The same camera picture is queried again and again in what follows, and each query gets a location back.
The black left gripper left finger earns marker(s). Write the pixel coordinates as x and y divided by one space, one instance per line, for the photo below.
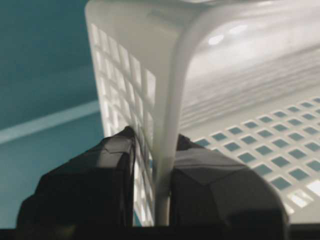
95 187

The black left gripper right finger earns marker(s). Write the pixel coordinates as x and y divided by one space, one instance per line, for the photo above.
210 188

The white perforated plastic basket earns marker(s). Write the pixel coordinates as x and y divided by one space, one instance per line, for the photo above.
238 77

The light green tape strip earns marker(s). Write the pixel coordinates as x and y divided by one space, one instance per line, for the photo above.
48 121

